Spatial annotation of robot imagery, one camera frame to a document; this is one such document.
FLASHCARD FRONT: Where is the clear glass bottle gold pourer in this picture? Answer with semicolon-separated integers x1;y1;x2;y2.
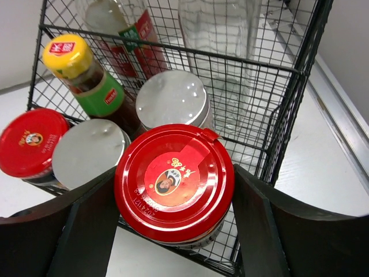
178;1;262;134

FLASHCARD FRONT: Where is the silver lid white jar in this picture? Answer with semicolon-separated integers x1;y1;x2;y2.
135;70;215;130

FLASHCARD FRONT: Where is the black wire rack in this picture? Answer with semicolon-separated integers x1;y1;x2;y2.
26;0;335;277

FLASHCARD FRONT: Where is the small red lid jar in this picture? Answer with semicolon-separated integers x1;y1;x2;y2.
115;124;235;249

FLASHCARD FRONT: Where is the red lid chili jar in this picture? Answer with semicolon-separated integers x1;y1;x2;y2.
1;108;73;188

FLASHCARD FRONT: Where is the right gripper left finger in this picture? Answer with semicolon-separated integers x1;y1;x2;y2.
1;168;119;276

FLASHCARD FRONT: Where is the sauce bottle yellow cap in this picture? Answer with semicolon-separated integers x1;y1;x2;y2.
42;33;145;140

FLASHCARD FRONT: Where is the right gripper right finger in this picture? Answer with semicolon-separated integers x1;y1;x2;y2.
233;165;368;276

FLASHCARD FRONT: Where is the silver lid salt jar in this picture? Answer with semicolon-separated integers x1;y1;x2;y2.
52;119;131;190

